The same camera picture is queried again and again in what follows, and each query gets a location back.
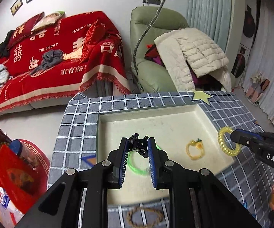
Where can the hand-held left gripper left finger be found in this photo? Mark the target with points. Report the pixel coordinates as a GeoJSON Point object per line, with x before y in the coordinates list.
{"type": "Point", "coordinates": [125, 161]}

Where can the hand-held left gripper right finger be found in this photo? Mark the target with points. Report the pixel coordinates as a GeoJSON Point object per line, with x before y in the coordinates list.
{"type": "Point", "coordinates": [152, 163]}

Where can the black hair clip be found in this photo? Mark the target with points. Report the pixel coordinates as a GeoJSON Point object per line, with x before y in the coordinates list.
{"type": "Point", "coordinates": [138, 143]}

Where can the grey tray with white lining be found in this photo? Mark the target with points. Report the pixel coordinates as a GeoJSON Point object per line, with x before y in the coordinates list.
{"type": "Point", "coordinates": [170, 128]}

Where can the pink ornaments with flowers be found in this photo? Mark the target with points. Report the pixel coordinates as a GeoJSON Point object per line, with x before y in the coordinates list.
{"type": "Point", "coordinates": [258, 87]}

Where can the grey checkered tablecloth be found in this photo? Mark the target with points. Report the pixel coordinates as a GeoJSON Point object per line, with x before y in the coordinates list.
{"type": "Point", "coordinates": [80, 133]}

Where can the white curtain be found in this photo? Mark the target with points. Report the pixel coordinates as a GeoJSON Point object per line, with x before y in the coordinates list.
{"type": "Point", "coordinates": [272, 52]}

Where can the grey sofa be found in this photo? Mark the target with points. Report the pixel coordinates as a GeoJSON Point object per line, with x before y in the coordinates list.
{"type": "Point", "coordinates": [56, 101]}

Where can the white down jacket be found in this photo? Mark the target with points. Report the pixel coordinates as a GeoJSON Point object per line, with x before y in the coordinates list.
{"type": "Point", "coordinates": [198, 49]}

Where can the bottle with blue cap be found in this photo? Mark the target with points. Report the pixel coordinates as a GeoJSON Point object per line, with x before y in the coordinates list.
{"type": "Point", "coordinates": [24, 152]}

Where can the red and purple clothes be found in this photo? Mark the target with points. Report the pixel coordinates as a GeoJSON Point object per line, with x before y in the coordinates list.
{"type": "Point", "coordinates": [152, 53]}

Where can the red gift bag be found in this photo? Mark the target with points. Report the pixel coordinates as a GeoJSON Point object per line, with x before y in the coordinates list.
{"type": "Point", "coordinates": [15, 180]}

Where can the red blanket covered sofa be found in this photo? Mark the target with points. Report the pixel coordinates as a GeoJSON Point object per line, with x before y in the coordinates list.
{"type": "Point", "coordinates": [63, 52]}

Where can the red satin pillow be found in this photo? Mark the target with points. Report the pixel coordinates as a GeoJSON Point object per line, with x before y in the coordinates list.
{"type": "Point", "coordinates": [91, 40]}

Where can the grey clothing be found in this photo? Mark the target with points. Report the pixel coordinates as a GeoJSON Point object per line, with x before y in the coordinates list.
{"type": "Point", "coordinates": [50, 58]}

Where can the teal curtain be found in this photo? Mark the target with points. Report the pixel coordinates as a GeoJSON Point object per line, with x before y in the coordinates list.
{"type": "Point", "coordinates": [208, 9]}

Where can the braided flexible phone holder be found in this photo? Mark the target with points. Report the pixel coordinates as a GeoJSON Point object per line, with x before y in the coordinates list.
{"type": "Point", "coordinates": [148, 27]}

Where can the green armchair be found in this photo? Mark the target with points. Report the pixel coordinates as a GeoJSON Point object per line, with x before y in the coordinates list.
{"type": "Point", "coordinates": [156, 21]}

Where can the cream and green pillow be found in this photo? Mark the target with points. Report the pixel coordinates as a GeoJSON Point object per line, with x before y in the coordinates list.
{"type": "Point", "coordinates": [46, 20]}

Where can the dark red embroidered pillow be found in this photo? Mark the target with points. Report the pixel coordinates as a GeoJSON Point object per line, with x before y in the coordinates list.
{"type": "Point", "coordinates": [23, 32]}

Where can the black clothing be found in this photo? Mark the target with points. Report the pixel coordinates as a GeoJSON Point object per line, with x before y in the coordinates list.
{"type": "Point", "coordinates": [5, 44]}

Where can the dark round wall decoration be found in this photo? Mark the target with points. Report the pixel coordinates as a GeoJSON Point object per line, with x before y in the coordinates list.
{"type": "Point", "coordinates": [249, 22]}
{"type": "Point", "coordinates": [239, 63]}

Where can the black wall socket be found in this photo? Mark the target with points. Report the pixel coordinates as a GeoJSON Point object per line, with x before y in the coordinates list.
{"type": "Point", "coordinates": [151, 1]}

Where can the small black picture frame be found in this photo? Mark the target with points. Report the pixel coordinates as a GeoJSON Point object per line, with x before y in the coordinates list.
{"type": "Point", "coordinates": [16, 6]}

